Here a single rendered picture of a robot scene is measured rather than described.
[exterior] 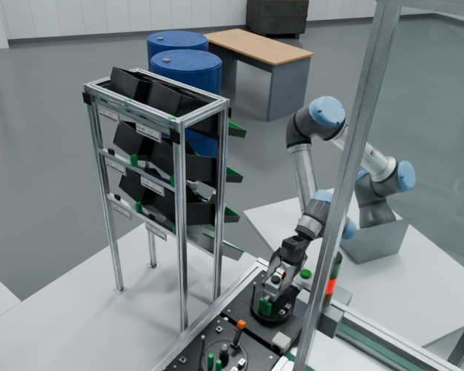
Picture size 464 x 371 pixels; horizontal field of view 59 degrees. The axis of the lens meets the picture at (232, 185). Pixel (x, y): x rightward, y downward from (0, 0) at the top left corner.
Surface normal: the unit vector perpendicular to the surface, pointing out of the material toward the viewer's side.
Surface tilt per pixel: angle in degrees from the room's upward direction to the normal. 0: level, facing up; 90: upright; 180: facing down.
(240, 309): 0
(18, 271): 0
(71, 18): 90
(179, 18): 90
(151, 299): 0
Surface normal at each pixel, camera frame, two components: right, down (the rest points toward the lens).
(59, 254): 0.05, -0.83
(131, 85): -0.65, -0.03
